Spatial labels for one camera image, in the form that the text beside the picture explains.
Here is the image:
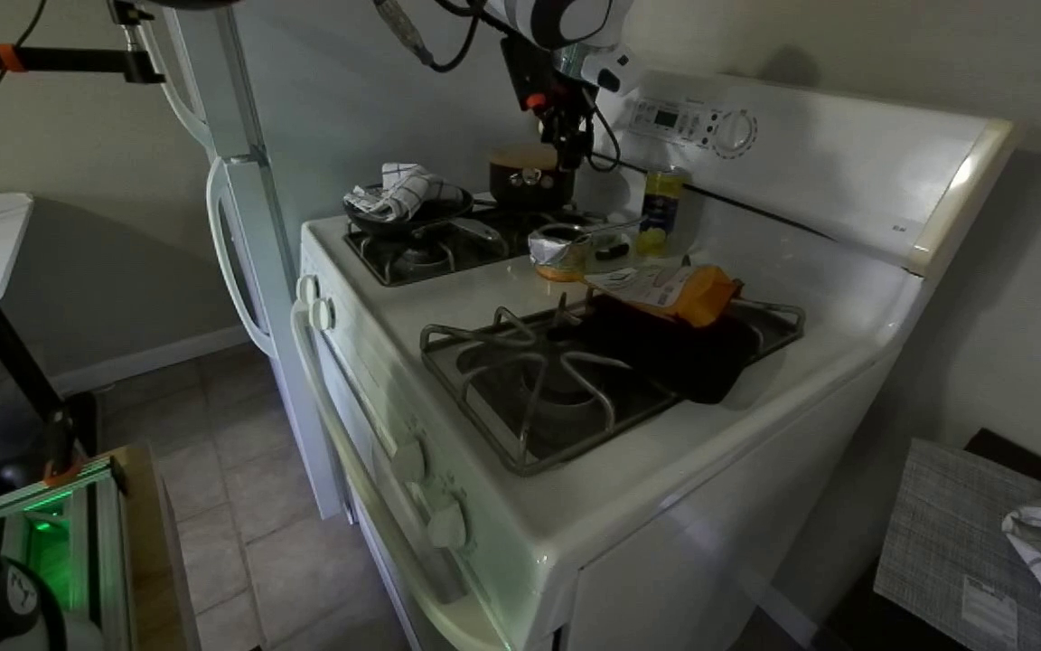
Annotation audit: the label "wooden board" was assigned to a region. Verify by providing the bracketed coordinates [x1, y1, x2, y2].
[105, 443, 202, 651]

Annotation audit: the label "small labelled jar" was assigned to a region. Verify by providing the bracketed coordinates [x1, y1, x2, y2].
[525, 221, 598, 286]

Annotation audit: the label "black stand legs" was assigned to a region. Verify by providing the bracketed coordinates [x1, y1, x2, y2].
[0, 303, 101, 487]

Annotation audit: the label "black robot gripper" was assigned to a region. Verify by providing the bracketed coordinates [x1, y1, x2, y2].
[499, 33, 607, 175]

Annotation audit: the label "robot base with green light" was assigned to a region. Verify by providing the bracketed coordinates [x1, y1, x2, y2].
[0, 460, 129, 651]

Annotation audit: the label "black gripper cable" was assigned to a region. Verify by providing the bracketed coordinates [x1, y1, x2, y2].
[584, 90, 672, 175]

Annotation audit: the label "white oven door handle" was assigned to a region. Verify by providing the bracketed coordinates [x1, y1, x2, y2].
[284, 299, 513, 651]

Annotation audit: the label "black pot with silver handle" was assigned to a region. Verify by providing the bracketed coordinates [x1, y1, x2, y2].
[488, 155, 582, 217]

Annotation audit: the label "white refrigerator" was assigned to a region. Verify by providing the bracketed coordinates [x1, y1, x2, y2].
[152, 0, 525, 526]

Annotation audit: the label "grey grid pattern box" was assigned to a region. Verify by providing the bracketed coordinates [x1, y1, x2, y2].
[872, 433, 1041, 651]

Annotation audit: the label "brown paper bag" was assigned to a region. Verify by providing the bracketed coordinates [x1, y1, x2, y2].
[582, 257, 749, 334]

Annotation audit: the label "white gas stove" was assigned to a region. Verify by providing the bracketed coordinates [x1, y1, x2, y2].
[284, 70, 1018, 651]

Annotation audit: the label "white checked dish towel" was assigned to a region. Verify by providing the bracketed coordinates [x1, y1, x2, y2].
[341, 159, 467, 229]

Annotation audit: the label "black pole with orange tape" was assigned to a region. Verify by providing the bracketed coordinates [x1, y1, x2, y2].
[0, 0, 169, 90]

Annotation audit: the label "bottle with yellow lid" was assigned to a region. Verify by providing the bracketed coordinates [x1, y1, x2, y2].
[637, 172, 694, 247]

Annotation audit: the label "black frying pan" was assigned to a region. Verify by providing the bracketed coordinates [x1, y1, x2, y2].
[345, 191, 513, 263]

